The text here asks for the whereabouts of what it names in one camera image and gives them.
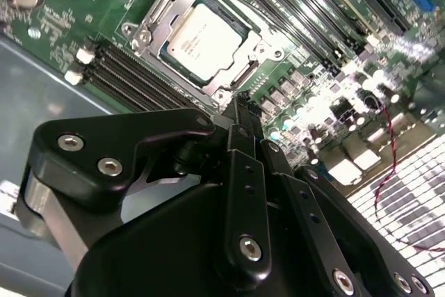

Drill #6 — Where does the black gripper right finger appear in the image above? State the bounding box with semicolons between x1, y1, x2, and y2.
248;100;435;297

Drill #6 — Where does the silver green CPU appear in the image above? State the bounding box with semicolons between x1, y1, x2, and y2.
158;0;252;86

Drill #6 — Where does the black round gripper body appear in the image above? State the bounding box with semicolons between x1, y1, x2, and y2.
65;184;327;297

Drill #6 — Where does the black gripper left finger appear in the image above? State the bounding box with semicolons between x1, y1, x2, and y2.
15;91;274;277

